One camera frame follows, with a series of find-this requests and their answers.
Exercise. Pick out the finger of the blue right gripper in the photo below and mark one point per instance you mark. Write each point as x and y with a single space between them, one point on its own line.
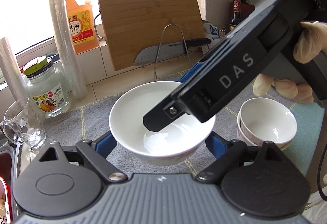
191 72

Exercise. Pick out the white blue salt bag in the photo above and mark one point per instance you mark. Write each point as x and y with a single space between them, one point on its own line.
215 34

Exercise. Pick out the white floral bowl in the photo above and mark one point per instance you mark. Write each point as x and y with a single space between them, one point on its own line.
263 119
156 136

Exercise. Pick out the teal printed mat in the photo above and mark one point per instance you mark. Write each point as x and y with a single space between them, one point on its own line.
309 119

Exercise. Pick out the steel knife with black handle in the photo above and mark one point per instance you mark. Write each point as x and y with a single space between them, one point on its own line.
168 50

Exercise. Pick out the glass jar with green lid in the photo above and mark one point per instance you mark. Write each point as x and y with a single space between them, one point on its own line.
47 86

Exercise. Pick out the grey checked dish mat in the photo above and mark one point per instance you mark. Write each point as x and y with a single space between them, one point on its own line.
92 121

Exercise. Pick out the red sink basket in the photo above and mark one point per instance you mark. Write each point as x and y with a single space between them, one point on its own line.
9 175

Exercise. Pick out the clear drinking glass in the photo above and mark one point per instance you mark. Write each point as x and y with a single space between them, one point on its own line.
22 126

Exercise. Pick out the white bowl pink flowers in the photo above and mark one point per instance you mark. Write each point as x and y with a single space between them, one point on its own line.
241 136

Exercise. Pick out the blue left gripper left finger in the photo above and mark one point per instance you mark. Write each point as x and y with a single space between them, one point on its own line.
104 145

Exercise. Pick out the orange cooking wine jug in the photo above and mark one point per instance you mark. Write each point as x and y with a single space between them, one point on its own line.
81 25

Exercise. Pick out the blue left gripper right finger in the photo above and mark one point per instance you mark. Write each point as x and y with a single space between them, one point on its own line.
217 145

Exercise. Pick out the dark vinegar bottle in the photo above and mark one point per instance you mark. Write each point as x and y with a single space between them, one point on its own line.
236 17

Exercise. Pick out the bamboo cutting board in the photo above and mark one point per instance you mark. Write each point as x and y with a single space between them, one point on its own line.
132 25

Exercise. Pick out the gloved right hand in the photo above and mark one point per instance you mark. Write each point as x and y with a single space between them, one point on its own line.
299 74

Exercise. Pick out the plastic wrap roll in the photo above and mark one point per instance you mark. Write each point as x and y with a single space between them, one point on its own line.
11 71
65 48

